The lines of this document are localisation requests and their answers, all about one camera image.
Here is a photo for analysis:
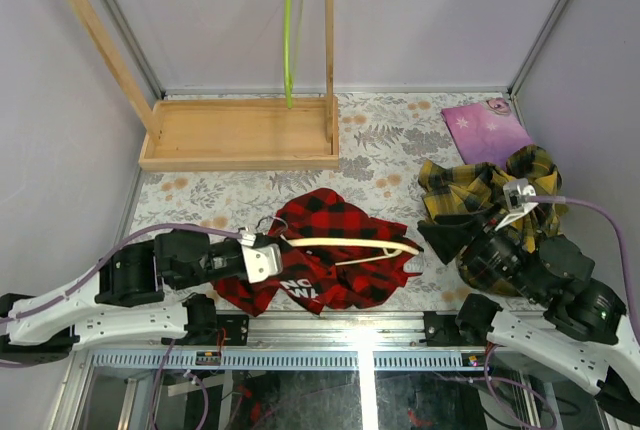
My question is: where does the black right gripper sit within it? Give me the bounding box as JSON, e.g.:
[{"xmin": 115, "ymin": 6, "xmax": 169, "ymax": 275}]
[{"xmin": 414, "ymin": 198, "xmax": 544, "ymax": 301}]

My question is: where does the yellow black plaid shirt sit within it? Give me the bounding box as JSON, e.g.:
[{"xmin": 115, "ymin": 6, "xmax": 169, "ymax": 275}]
[{"xmin": 417, "ymin": 143, "xmax": 570, "ymax": 298}]

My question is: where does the cream wooden hanger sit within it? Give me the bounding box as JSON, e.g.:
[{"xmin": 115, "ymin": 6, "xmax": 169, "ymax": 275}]
[{"xmin": 276, "ymin": 232, "xmax": 421, "ymax": 266}]

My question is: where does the red black plaid shirt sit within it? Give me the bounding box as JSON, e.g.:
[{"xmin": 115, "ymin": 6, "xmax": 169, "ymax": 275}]
[{"xmin": 213, "ymin": 188, "xmax": 422, "ymax": 316}]

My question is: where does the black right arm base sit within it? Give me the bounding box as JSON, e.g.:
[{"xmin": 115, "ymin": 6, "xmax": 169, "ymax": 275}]
[{"xmin": 423, "ymin": 293, "xmax": 502, "ymax": 347}]

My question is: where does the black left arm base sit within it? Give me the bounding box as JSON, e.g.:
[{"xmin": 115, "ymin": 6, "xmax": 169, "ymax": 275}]
[{"xmin": 199, "ymin": 314, "xmax": 249, "ymax": 347}]

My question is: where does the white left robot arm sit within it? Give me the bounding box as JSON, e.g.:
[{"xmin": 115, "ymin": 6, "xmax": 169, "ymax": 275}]
[{"xmin": 1, "ymin": 225, "xmax": 289, "ymax": 369}]

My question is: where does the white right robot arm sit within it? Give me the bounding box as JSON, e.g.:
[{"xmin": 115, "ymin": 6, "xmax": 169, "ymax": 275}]
[{"xmin": 418, "ymin": 209, "xmax": 639, "ymax": 425}]

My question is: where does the green hanger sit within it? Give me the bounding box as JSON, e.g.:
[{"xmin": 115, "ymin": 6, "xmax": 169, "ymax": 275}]
[{"xmin": 283, "ymin": 0, "xmax": 304, "ymax": 109}]

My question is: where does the purple folded cloth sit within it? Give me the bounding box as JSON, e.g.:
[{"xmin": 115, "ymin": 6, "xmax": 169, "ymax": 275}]
[{"xmin": 441, "ymin": 98, "xmax": 533, "ymax": 167}]

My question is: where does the wooden clothes rack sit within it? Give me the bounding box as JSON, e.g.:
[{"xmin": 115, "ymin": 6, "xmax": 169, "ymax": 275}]
[{"xmin": 67, "ymin": 0, "xmax": 340, "ymax": 172}]

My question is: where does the floral table mat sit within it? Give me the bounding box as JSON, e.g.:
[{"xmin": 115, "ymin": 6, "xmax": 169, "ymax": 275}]
[{"xmin": 126, "ymin": 93, "xmax": 517, "ymax": 312}]

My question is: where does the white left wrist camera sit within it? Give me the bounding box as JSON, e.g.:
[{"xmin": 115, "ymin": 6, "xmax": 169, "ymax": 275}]
[{"xmin": 239, "ymin": 227, "xmax": 283, "ymax": 284}]

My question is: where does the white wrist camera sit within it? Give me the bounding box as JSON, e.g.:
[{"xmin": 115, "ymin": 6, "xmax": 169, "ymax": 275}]
[
  {"xmin": 496, "ymin": 179, "xmax": 537, "ymax": 230},
  {"xmin": 239, "ymin": 227, "xmax": 283, "ymax": 284}
]

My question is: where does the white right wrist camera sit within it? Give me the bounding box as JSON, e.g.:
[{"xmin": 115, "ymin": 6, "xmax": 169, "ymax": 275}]
[{"xmin": 496, "ymin": 179, "xmax": 537, "ymax": 230}]

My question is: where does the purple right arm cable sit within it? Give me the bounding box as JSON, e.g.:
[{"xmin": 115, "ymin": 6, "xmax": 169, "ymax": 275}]
[{"xmin": 482, "ymin": 194, "xmax": 640, "ymax": 430}]

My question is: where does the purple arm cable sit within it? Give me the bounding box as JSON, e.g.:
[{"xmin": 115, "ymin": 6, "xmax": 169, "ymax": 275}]
[
  {"xmin": 482, "ymin": 194, "xmax": 640, "ymax": 430},
  {"xmin": 0, "ymin": 222, "xmax": 244, "ymax": 430}
]

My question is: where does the aluminium front rail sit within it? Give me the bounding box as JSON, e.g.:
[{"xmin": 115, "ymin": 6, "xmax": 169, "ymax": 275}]
[{"xmin": 77, "ymin": 309, "xmax": 614, "ymax": 351}]

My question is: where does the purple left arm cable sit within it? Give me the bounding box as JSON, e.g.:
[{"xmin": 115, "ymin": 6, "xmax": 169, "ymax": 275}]
[{"xmin": 0, "ymin": 222, "xmax": 244, "ymax": 430}]

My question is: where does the perforated cable duct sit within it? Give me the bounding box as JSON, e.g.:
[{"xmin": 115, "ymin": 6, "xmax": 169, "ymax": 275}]
[{"xmin": 91, "ymin": 349, "xmax": 484, "ymax": 371}]

